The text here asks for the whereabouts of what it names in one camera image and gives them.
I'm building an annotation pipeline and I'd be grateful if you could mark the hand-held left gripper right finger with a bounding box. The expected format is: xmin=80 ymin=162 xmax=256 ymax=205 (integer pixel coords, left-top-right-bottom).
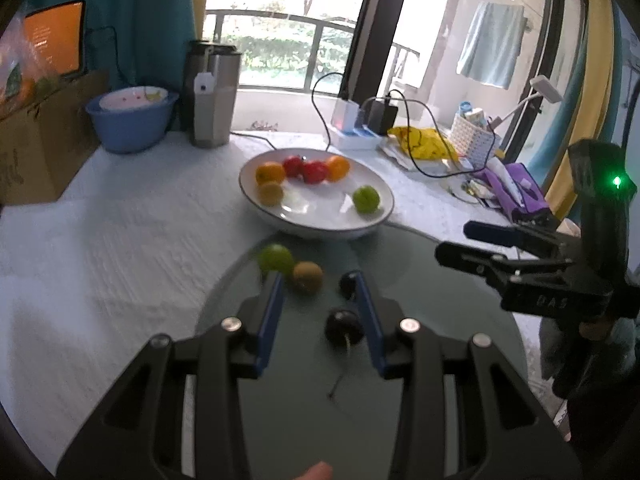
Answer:
xmin=350 ymin=270 xmax=583 ymax=480

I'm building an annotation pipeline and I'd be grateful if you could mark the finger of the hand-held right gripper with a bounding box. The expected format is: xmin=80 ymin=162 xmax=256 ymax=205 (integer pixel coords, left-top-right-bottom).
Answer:
xmin=434 ymin=241 xmax=576 ymax=286
xmin=463 ymin=220 xmax=556 ymax=250

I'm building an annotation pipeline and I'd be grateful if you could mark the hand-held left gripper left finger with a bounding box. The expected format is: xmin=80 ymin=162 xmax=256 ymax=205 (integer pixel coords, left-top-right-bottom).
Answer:
xmin=56 ymin=271 xmax=287 ymax=480

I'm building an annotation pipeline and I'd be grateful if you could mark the brown kiwi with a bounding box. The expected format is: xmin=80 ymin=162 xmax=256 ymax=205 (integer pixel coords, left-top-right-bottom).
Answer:
xmin=292 ymin=261 xmax=324 ymax=295

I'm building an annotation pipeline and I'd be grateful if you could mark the green lime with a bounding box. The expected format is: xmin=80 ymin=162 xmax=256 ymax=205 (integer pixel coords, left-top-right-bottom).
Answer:
xmin=258 ymin=244 xmax=295 ymax=276
xmin=352 ymin=185 xmax=381 ymax=214

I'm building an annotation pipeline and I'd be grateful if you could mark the round grey tray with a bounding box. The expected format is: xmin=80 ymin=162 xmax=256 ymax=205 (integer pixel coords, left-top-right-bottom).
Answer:
xmin=192 ymin=237 xmax=528 ymax=480

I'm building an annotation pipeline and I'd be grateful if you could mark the white plate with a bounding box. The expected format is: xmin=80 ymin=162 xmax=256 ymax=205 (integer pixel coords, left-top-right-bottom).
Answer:
xmin=238 ymin=148 xmax=395 ymax=240

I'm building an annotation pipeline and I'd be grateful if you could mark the small yellow lemon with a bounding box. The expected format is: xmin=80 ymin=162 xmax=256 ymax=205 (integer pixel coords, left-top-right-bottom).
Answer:
xmin=257 ymin=182 xmax=284 ymax=207

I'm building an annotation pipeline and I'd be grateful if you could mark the orange tangerine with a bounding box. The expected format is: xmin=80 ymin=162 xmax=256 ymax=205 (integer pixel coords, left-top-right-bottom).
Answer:
xmin=325 ymin=155 xmax=351 ymax=182
xmin=255 ymin=161 xmax=287 ymax=186

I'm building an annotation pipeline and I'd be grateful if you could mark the person's right hand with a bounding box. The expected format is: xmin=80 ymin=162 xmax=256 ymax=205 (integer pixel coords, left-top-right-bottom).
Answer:
xmin=579 ymin=321 xmax=615 ymax=343

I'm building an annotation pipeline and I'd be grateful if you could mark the person's left hand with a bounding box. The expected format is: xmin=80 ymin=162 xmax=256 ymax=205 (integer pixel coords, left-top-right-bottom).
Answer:
xmin=295 ymin=461 xmax=333 ymax=480

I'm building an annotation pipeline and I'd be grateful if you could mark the purple pouch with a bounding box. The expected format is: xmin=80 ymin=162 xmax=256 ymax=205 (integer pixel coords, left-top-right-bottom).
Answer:
xmin=472 ymin=162 xmax=556 ymax=223

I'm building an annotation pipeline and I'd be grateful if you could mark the white tube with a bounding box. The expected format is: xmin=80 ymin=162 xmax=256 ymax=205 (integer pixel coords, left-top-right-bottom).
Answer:
xmin=487 ymin=157 xmax=523 ymax=196

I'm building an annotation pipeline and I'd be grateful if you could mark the white woven basket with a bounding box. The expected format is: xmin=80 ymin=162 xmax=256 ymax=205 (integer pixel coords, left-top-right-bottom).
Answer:
xmin=450 ymin=112 xmax=502 ymax=168

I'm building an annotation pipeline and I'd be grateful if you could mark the yellow cloth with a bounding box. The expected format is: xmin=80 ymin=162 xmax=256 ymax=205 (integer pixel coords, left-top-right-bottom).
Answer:
xmin=387 ymin=126 xmax=458 ymax=161

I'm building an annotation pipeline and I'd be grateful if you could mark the white desk lamp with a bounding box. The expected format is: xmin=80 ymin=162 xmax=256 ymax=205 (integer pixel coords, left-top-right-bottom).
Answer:
xmin=442 ymin=76 xmax=563 ymax=206

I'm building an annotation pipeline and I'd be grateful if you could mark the yellow curtain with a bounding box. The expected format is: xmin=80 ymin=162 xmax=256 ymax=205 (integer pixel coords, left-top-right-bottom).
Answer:
xmin=545 ymin=0 xmax=628 ymax=211
xmin=187 ymin=0 xmax=216 ymax=43

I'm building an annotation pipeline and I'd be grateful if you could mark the black charger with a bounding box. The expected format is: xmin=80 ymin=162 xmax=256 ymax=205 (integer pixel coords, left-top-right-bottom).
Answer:
xmin=367 ymin=100 xmax=399 ymax=135

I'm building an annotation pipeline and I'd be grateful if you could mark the white power strip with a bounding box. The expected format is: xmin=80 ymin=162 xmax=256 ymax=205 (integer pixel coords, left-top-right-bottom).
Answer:
xmin=327 ymin=122 xmax=386 ymax=151

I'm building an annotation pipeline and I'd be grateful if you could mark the white charger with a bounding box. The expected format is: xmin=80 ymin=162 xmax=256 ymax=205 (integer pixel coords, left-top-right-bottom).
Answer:
xmin=331 ymin=100 xmax=360 ymax=133

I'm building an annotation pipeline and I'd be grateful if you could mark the light blue hanging towel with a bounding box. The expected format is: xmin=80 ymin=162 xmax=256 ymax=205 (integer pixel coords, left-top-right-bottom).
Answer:
xmin=456 ymin=1 xmax=526 ymax=90

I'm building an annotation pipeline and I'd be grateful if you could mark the steel kettle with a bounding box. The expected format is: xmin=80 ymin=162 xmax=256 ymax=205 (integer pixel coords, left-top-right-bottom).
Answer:
xmin=182 ymin=40 xmax=242 ymax=149

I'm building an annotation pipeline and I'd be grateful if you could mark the blue basin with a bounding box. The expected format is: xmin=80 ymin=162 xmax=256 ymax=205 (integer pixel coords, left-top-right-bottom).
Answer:
xmin=85 ymin=87 xmax=180 ymax=154

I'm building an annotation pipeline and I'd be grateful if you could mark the cardboard box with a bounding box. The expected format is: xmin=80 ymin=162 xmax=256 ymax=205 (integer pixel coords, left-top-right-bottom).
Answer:
xmin=0 ymin=70 xmax=108 ymax=206

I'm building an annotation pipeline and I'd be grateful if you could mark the balcony railing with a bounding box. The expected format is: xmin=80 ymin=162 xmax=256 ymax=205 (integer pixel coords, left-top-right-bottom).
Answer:
xmin=202 ymin=9 xmax=421 ymax=96

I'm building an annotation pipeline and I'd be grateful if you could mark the plastic bag of oranges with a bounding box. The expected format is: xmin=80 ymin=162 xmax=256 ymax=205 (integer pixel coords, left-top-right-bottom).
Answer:
xmin=0 ymin=7 xmax=56 ymax=121

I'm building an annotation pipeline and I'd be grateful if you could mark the tablet with orange screen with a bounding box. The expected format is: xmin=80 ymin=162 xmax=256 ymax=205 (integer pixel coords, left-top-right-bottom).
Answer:
xmin=22 ymin=0 xmax=87 ymax=78

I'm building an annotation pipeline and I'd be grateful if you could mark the black charger cable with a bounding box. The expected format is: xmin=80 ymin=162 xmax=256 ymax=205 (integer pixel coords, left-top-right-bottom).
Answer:
xmin=385 ymin=90 xmax=501 ymax=179

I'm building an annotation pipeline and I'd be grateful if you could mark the looped power cable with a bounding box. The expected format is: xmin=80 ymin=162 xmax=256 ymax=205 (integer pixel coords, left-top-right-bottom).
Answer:
xmin=311 ymin=72 xmax=351 ymax=153

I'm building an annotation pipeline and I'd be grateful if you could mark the dark door frame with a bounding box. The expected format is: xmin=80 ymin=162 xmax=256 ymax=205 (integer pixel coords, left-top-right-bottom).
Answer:
xmin=340 ymin=0 xmax=416 ymax=106

